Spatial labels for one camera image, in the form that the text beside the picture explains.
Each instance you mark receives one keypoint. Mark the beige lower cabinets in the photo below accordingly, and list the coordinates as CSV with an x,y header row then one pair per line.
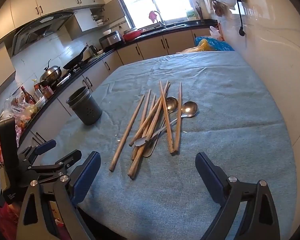
x,y
150,47

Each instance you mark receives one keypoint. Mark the pink cloth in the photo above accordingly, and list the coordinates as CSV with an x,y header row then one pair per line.
x,y
152,16

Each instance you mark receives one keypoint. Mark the clear bags of food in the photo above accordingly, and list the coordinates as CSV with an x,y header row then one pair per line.
x,y
20,112

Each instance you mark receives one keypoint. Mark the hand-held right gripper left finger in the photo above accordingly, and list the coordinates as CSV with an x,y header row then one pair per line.
x,y
87,177

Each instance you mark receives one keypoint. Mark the silver rice cooker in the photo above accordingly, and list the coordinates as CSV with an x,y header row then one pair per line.
x,y
111,40

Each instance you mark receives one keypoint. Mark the blue-grey tablecloth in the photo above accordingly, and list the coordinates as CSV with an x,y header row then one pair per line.
x,y
215,92

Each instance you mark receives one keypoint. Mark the green container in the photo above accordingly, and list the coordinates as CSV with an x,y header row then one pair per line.
x,y
190,15

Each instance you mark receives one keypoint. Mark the red jar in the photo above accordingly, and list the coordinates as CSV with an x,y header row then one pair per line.
x,y
48,91

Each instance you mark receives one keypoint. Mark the steel pot with lid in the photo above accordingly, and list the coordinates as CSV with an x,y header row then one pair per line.
x,y
50,73

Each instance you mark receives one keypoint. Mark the dark chopstick cup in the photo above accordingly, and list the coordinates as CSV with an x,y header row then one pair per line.
x,y
198,12

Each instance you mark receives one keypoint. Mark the chrome faucet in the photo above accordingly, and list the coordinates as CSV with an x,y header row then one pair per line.
x,y
160,17

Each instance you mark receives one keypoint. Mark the open grey dish cabinet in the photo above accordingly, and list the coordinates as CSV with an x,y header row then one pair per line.
x,y
82,21

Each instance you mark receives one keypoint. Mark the kitchen window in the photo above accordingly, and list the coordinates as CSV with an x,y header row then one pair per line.
x,y
155,0

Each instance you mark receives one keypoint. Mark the black countertop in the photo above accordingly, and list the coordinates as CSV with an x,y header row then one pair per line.
x,y
205,22

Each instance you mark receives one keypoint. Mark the grey range hood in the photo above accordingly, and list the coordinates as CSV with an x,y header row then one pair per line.
x,y
40,30

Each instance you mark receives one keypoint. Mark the metal spoon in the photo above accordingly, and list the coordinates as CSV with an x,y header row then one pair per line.
x,y
189,110
171,104

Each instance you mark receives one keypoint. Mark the pile of wooden chopsticks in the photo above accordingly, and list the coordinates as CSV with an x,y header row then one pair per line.
x,y
126,135

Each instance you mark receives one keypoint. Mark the yellow plastic bag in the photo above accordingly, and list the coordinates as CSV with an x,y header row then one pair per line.
x,y
202,46

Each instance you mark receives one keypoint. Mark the black wok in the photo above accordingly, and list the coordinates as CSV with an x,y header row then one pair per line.
x,y
76,60

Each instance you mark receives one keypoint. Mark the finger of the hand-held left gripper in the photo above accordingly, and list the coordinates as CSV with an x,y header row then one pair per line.
x,y
70,157
45,146

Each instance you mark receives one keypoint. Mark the blue plastic bag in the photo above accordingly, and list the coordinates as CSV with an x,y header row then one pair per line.
x,y
217,44

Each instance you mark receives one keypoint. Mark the red basin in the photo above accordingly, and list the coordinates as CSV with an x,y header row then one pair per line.
x,y
132,36

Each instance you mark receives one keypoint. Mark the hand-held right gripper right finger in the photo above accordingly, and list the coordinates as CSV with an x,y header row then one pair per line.
x,y
210,177

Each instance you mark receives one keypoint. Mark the grey perforated utensil holder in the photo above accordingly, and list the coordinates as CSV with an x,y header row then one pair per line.
x,y
83,107

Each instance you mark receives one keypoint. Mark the steel kettle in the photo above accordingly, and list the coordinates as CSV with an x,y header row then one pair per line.
x,y
92,50

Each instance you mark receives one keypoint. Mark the dark sauce bottle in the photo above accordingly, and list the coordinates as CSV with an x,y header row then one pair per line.
x,y
27,96

